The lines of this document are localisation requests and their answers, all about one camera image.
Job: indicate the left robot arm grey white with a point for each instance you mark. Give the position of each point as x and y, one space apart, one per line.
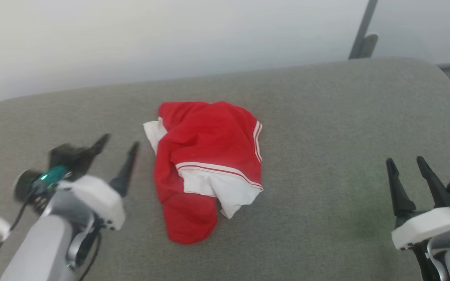
41 246

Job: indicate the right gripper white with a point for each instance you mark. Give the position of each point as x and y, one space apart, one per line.
432 226

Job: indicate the grey metal pole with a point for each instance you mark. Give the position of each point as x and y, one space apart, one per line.
361 27

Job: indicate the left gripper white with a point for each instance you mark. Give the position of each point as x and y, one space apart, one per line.
100 199

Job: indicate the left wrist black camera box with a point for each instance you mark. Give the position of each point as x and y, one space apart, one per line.
65 156

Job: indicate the grey fabric sofa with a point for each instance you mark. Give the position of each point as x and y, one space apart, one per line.
326 136

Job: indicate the grey pole bracket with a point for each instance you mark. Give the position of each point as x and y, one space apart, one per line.
369 46

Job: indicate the red white basketball jersey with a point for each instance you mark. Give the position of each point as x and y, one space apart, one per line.
209 140

